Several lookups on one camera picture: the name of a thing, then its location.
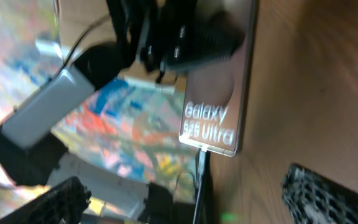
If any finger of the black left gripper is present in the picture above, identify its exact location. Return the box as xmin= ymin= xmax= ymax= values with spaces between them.
xmin=163 ymin=11 xmax=245 ymax=72

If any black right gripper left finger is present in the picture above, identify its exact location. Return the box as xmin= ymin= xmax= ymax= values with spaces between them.
xmin=0 ymin=177 xmax=91 ymax=224

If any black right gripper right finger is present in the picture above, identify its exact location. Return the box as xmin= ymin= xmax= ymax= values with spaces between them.
xmin=282 ymin=163 xmax=358 ymax=224

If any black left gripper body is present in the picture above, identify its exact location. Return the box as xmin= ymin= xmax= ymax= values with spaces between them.
xmin=73 ymin=1 xmax=196 ymax=90

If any gold Galaxy smartphone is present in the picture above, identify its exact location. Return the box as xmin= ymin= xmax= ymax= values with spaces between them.
xmin=178 ymin=1 xmax=259 ymax=157

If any black left camera cable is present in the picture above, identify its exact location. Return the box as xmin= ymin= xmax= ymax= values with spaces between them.
xmin=0 ymin=14 xmax=111 ymax=187

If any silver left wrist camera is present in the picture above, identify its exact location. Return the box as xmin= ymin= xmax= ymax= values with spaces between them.
xmin=1 ymin=67 xmax=95 ymax=149

